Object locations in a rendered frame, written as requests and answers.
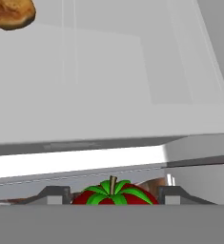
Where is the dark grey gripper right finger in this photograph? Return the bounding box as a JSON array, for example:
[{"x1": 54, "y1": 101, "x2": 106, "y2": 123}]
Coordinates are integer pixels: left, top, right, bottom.
[{"x1": 156, "y1": 185, "x2": 216, "y2": 206}]

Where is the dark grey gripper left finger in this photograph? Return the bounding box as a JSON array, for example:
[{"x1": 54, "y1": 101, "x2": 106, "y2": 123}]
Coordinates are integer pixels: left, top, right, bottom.
[{"x1": 19, "y1": 185, "x2": 71, "y2": 206}]

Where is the brown food item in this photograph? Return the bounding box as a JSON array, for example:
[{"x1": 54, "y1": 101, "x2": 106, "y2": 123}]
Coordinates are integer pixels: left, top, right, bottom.
[{"x1": 137, "y1": 176, "x2": 167, "y2": 202}]

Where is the red tomato with green stem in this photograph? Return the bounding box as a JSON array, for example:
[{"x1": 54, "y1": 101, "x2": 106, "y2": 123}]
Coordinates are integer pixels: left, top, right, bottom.
[{"x1": 71, "y1": 175, "x2": 159, "y2": 206}]

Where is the round brown bread roll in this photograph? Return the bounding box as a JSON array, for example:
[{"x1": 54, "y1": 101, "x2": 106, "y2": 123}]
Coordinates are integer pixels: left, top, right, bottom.
[{"x1": 0, "y1": 0, "x2": 37, "y2": 31}]

